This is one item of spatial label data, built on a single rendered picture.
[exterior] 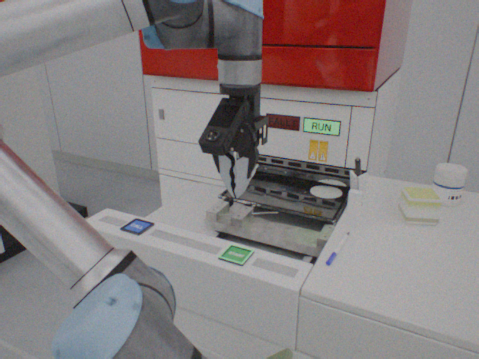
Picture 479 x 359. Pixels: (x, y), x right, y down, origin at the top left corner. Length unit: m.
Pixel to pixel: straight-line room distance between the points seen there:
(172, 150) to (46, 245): 1.00
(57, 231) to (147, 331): 0.22
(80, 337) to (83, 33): 0.35
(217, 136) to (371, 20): 0.64
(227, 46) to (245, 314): 0.51
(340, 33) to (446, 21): 1.55
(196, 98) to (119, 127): 2.46
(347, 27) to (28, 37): 0.84
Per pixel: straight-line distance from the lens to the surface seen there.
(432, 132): 2.75
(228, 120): 0.65
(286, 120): 1.29
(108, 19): 0.52
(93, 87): 3.96
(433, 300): 0.78
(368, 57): 1.15
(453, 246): 0.96
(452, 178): 1.11
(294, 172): 1.32
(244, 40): 0.65
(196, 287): 0.85
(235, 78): 0.66
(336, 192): 1.27
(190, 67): 1.37
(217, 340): 0.91
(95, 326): 0.47
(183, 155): 1.53
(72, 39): 0.53
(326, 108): 1.24
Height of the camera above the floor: 1.41
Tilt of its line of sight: 22 degrees down
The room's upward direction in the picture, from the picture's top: straight up
